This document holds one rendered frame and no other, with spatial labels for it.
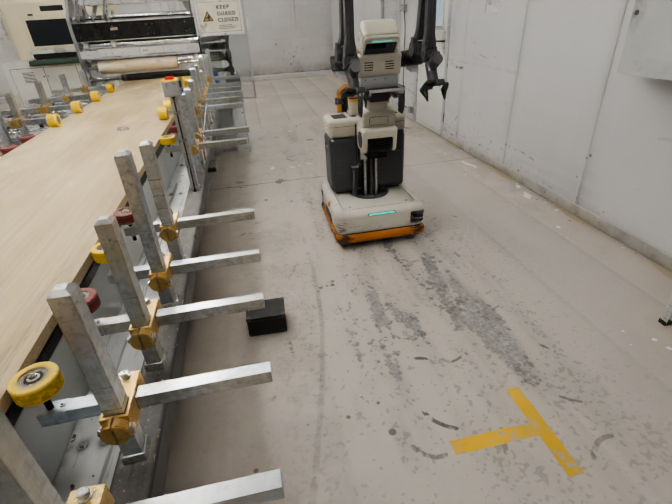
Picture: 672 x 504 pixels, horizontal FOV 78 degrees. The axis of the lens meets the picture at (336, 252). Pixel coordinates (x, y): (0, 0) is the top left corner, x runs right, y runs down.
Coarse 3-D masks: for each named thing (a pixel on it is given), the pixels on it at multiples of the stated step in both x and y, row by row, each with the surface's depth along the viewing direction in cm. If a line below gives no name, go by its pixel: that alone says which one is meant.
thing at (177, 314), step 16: (192, 304) 105; (208, 304) 104; (224, 304) 104; (240, 304) 105; (256, 304) 106; (96, 320) 101; (112, 320) 101; (128, 320) 101; (160, 320) 102; (176, 320) 103
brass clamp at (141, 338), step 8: (152, 304) 104; (152, 312) 101; (152, 320) 99; (136, 328) 96; (144, 328) 96; (152, 328) 98; (136, 336) 95; (144, 336) 95; (152, 336) 97; (136, 344) 96; (144, 344) 96
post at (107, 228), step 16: (96, 224) 84; (112, 224) 84; (112, 240) 86; (112, 256) 87; (128, 256) 91; (112, 272) 89; (128, 272) 90; (128, 288) 92; (128, 304) 93; (144, 304) 97; (144, 320) 96; (144, 352) 101; (160, 352) 103
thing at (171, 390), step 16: (240, 368) 85; (256, 368) 85; (160, 384) 83; (176, 384) 82; (192, 384) 82; (208, 384) 82; (224, 384) 83; (240, 384) 84; (256, 384) 85; (64, 400) 80; (80, 400) 80; (144, 400) 81; (160, 400) 82; (176, 400) 83; (48, 416) 78; (64, 416) 79; (80, 416) 80
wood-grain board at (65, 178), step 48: (144, 96) 352; (48, 144) 225; (96, 144) 220; (0, 192) 163; (48, 192) 160; (96, 192) 157; (0, 240) 126; (48, 240) 124; (96, 240) 122; (0, 288) 102; (48, 288) 101; (0, 336) 86; (48, 336) 89; (0, 384) 75
